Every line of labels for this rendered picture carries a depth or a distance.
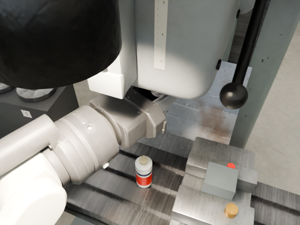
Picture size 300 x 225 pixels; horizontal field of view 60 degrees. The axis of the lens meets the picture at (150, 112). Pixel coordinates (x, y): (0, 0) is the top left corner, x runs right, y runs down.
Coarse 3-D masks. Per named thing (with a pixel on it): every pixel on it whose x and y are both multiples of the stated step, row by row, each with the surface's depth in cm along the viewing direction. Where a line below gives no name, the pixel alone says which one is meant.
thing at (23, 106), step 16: (0, 96) 61; (16, 96) 61; (32, 96) 59; (48, 96) 60; (64, 96) 63; (0, 112) 63; (16, 112) 61; (32, 112) 59; (48, 112) 58; (64, 112) 65; (0, 128) 68; (16, 128) 66
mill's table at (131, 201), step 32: (128, 160) 71; (160, 160) 71; (96, 192) 65; (128, 192) 64; (160, 192) 65; (256, 192) 64; (288, 192) 64; (96, 224) 65; (128, 224) 59; (160, 224) 59; (256, 224) 60; (288, 224) 59
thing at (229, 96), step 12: (264, 0) 27; (252, 12) 28; (252, 24) 28; (252, 36) 27; (252, 48) 28; (240, 60) 28; (240, 72) 28; (228, 84) 28; (240, 84) 28; (228, 96) 27; (240, 96) 27
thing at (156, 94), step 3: (138, 87) 41; (138, 90) 41; (141, 90) 40; (141, 93) 41; (144, 93) 40; (147, 93) 40; (150, 93) 40; (153, 93) 40; (156, 93) 40; (159, 93) 41; (147, 96) 41; (150, 96) 41; (153, 96) 41; (156, 96) 41; (159, 96) 41; (150, 99) 41; (153, 99) 41
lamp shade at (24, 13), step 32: (0, 0) 9; (32, 0) 9; (64, 0) 10; (96, 0) 11; (0, 32) 10; (32, 32) 10; (64, 32) 10; (96, 32) 11; (0, 64) 11; (32, 64) 11; (64, 64) 11; (96, 64) 12
